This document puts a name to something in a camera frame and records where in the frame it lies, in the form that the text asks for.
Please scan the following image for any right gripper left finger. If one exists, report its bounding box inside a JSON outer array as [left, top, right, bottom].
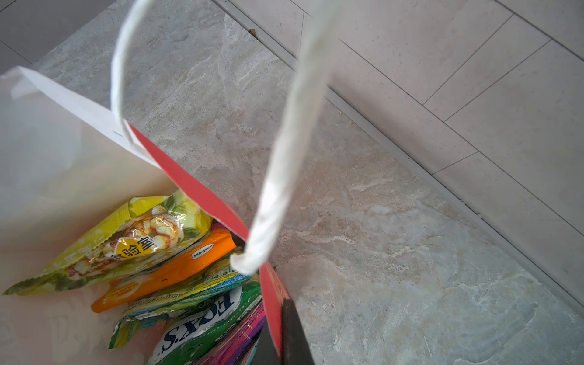
[[250, 324, 281, 365]]

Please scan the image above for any red white paper bag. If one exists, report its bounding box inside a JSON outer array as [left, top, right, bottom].
[[0, 0, 343, 365]]

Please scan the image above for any yellow green chips packet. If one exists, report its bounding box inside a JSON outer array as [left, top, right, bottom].
[[5, 190, 213, 296]]

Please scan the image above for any orange snack packet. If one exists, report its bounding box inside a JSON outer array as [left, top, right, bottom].
[[91, 224, 237, 313]]

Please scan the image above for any teal green snack packet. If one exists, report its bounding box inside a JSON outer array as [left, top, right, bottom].
[[108, 254, 252, 349]]

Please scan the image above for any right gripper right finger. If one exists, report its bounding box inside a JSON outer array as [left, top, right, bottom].
[[281, 299, 315, 365]]

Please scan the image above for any green Fox's candy packet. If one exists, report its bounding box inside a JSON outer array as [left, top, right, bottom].
[[147, 278, 262, 364]]

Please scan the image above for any pink Fox's candy packet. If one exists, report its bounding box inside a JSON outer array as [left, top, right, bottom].
[[193, 301, 266, 365]]

